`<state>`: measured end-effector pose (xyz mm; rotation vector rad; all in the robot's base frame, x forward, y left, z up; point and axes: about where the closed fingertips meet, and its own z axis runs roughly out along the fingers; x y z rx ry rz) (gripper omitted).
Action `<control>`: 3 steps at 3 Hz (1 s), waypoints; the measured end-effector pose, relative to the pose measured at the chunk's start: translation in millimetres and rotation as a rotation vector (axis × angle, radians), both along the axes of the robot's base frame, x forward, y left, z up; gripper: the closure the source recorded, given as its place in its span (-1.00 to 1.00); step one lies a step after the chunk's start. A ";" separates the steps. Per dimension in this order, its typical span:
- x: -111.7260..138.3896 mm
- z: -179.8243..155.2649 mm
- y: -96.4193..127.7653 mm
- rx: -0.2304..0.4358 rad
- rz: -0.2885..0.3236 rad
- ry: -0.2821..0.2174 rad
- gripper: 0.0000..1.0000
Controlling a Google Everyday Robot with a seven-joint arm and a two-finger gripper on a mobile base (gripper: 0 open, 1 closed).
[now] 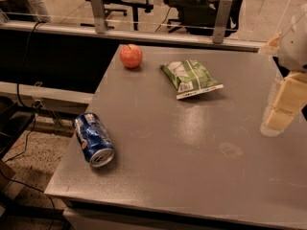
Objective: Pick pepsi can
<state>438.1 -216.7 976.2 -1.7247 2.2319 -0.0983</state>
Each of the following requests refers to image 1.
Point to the metal glass bracket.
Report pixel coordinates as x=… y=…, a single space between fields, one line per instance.
x=221 y=21
x=99 y=15

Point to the green chip bag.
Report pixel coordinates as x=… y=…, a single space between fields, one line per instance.
x=190 y=78

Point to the black office chair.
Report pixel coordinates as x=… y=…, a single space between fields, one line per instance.
x=198 y=17

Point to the left metal glass bracket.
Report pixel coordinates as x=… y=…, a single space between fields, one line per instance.
x=99 y=15

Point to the red apple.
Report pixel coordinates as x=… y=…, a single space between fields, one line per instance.
x=131 y=55

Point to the blue pepsi can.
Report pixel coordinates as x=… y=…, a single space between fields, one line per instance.
x=94 y=140

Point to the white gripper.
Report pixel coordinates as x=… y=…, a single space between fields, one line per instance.
x=295 y=50

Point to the right metal glass bracket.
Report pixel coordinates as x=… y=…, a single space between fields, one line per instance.
x=221 y=21

